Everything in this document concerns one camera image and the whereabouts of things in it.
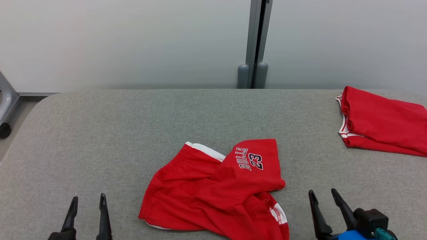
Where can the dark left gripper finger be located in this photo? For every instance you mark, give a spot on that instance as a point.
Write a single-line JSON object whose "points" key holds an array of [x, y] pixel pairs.
{"points": [[70, 220], [104, 223]]}

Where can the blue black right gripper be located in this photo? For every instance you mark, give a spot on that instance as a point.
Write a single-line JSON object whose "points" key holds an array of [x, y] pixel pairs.
{"points": [[353, 236]]}

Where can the red white basketball shorts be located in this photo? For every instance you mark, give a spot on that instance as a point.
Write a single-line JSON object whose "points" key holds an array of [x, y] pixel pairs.
{"points": [[200, 193]]}

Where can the red white jersey shirt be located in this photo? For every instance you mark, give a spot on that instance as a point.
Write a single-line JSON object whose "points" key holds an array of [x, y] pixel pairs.
{"points": [[383, 120]]}

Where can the black caster wheel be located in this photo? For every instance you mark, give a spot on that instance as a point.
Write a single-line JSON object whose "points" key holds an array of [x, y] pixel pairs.
{"points": [[5, 130]]}

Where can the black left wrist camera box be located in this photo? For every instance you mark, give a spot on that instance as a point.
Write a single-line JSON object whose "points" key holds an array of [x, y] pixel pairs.
{"points": [[61, 236]]}

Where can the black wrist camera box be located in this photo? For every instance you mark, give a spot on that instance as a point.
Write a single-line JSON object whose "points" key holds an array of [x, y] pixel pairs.
{"points": [[370, 221], [61, 236]]}

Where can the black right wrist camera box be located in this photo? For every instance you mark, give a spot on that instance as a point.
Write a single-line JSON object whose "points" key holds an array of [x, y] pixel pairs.
{"points": [[370, 221]]}

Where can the grey wall base rail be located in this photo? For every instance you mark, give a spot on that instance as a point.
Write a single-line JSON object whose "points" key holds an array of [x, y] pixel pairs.
{"points": [[38, 94]]}

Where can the grey cylindrical post foot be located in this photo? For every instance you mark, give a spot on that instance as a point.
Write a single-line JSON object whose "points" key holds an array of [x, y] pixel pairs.
{"points": [[243, 76], [262, 76]]}

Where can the grey partition post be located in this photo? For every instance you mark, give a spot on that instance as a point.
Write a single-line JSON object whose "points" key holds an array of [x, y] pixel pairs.
{"points": [[253, 33]]}

